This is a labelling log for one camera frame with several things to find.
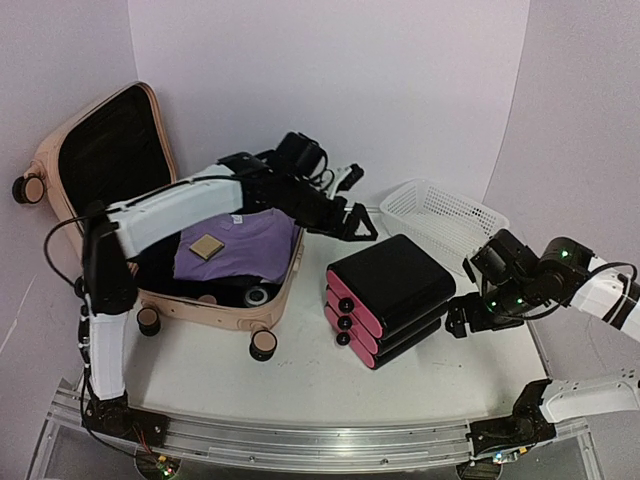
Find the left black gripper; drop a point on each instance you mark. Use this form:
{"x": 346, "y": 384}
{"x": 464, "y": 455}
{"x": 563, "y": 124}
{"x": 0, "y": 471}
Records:
{"x": 335, "y": 226}

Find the pink hard-shell suitcase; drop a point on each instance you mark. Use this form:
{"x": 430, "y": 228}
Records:
{"x": 110, "y": 171}

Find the pink round compact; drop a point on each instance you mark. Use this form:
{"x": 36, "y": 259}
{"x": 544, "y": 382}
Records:
{"x": 208, "y": 299}

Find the round glass cosmetic jar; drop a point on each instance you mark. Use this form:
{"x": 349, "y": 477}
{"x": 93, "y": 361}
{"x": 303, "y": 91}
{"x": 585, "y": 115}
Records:
{"x": 256, "y": 296}

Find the small tan square box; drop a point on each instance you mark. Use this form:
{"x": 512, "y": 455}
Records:
{"x": 206, "y": 247}

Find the white plastic mesh basket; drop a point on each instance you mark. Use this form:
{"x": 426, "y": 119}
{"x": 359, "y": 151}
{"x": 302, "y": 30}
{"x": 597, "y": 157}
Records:
{"x": 446, "y": 225}

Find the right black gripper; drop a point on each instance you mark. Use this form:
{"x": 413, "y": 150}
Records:
{"x": 477, "y": 321}

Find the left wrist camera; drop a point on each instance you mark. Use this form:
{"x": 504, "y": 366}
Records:
{"x": 343, "y": 179}

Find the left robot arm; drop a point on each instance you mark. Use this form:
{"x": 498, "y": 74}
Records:
{"x": 284, "y": 178}

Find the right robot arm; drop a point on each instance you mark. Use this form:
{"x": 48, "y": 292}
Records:
{"x": 516, "y": 287}

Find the folded purple shirt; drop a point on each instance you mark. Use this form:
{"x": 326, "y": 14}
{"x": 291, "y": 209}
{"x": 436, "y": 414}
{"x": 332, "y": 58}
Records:
{"x": 259, "y": 244}

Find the black pink tiered rack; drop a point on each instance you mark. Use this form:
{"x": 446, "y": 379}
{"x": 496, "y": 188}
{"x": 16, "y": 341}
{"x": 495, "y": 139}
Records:
{"x": 385, "y": 299}

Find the black folded clothing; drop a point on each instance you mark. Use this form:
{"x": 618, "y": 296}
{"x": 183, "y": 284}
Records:
{"x": 228, "y": 291}

